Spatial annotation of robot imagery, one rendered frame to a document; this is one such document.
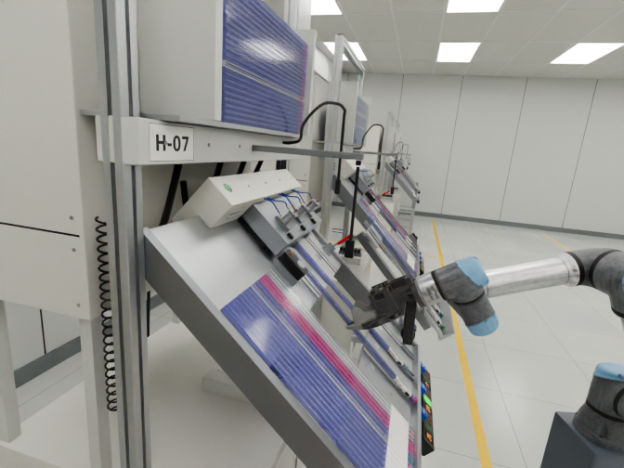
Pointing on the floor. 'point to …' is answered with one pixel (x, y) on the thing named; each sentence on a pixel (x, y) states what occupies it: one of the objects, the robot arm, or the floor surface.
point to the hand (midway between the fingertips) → (352, 327)
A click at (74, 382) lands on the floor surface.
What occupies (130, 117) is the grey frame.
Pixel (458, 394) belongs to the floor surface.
